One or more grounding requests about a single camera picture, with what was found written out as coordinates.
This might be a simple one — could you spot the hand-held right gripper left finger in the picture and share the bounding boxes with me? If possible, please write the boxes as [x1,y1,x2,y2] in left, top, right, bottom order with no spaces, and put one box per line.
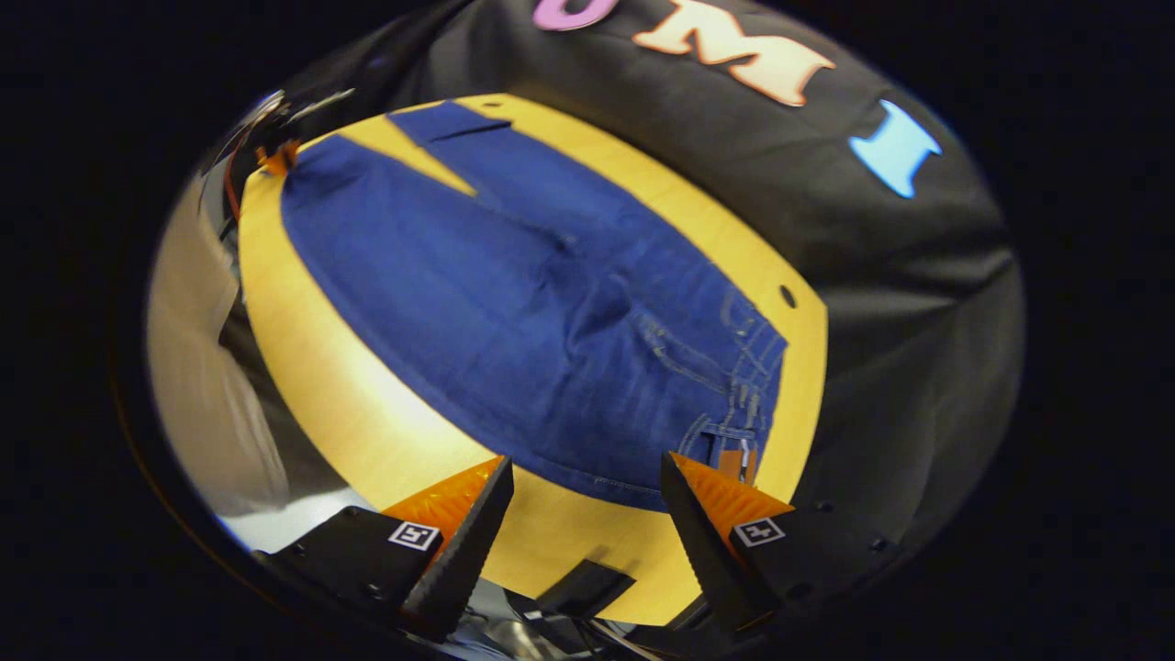
[252,456,516,644]

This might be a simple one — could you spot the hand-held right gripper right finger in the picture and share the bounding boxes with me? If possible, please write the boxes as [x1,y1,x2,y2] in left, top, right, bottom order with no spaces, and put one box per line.
[659,452,905,636]

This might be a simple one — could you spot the blue jeans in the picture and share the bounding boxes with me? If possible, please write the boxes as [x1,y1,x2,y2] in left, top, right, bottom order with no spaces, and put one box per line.
[280,99,789,512]

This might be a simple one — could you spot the person's beige clothing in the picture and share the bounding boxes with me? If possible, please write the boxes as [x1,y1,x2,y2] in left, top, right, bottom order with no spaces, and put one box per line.
[147,174,295,515]

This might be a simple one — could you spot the black backdrop cloth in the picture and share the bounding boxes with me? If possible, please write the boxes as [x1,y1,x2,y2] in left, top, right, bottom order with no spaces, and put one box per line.
[275,0,1026,588]

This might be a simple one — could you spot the black table edge bracket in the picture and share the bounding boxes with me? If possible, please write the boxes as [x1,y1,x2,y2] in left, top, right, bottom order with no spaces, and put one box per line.
[535,558,636,618]

